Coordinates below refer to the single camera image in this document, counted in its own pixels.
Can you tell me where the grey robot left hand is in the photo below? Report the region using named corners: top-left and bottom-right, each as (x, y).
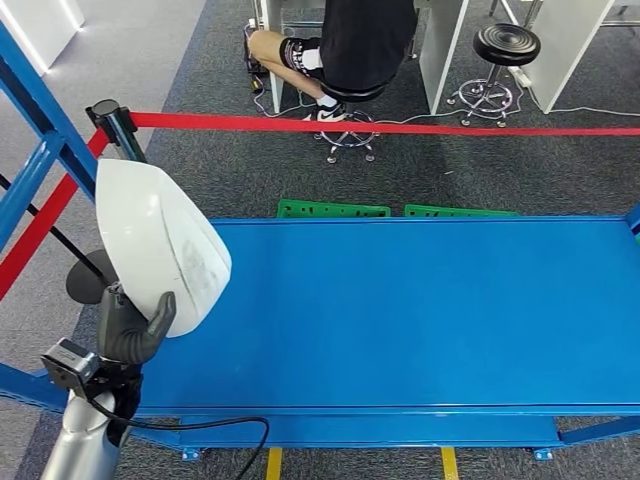
top-left (97, 283), bottom-right (177, 366)

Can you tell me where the white curved plastic part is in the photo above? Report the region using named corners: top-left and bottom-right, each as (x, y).
top-left (94, 157), bottom-right (233, 339)

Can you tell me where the blue metal shelf rack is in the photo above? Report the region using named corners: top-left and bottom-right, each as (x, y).
top-left (0, 19), bottom-right (640, 463)

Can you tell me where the black stanchion with disc base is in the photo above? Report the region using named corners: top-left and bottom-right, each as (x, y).
top-left (0, 173), bottom-right (121, 306)

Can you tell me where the green plastic crate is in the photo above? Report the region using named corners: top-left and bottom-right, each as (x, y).
top-left (404, 203), bottom-right (518, 218)
top-left (276, 198), bottom-right (391, 220)

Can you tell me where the black round stool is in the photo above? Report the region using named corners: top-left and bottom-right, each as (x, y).
top-left (313, 82), bottom-right (389, 165)
top-left (446, 23), bottom-right (542, 128)

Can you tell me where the person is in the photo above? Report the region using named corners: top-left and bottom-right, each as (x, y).
top-left (247, 0), bottom-right (420, 124)

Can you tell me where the dark chrome stanchion post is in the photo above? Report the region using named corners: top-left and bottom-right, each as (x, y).
top-left (85, 99), bottom-right (149, 167)

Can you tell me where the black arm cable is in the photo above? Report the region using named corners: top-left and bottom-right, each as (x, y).
top-left (87, 397), bottom-right (271, 480)

